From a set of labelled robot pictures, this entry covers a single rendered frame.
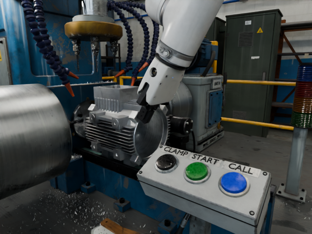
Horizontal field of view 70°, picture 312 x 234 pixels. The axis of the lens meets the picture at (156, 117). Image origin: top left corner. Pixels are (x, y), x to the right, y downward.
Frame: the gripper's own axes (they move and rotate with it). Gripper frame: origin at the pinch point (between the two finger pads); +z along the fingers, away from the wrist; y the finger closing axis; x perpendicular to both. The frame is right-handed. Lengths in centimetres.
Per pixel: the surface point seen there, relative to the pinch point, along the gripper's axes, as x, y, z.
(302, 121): -29.7, 33.1, -12.8
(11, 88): 19.6, -23.3, 2.9
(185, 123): -4.6, 17.1, 3.8
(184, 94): 9.5, 38.4, 5.0
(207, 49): 22, 65, -11
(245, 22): 95, 310, -31
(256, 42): 66, 311, -16
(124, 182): -4.2, -1.2, 22.0
